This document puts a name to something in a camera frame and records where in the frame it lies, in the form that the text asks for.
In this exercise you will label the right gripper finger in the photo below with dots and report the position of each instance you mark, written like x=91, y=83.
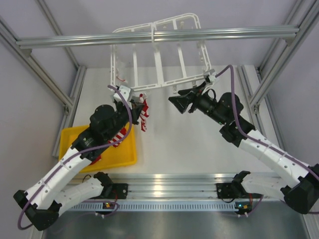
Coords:
x=181, y=102
x=194, y=90

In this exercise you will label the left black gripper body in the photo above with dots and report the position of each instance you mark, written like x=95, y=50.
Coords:
x=122, y=117

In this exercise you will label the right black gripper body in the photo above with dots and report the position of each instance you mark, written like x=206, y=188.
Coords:
x=203, y=101

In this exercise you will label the red white striped sock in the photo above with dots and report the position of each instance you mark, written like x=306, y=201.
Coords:
x=145, y=112

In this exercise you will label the white clip hanger rack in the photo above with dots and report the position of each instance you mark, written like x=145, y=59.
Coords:
x=166, y=64

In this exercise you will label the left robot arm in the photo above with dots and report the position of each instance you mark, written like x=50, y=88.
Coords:
x=47, y=200

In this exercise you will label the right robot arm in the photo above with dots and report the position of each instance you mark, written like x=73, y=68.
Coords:
x=297, y=183

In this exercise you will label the yellow plastic tray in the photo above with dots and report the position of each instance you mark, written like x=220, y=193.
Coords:
x=120, y=155

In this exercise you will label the red patterned sock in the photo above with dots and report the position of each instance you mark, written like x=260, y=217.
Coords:
x=96, y=160

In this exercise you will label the aluminium crossbar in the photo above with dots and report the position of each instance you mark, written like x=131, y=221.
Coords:
x=153, y=36

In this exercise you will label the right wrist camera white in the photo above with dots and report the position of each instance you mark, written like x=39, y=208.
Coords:
x=210, y=76

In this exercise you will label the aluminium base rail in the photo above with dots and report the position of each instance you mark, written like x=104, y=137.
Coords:
x=158, y=187

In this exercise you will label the perforated cable duct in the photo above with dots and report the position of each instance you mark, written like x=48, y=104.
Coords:
x=155, y=206

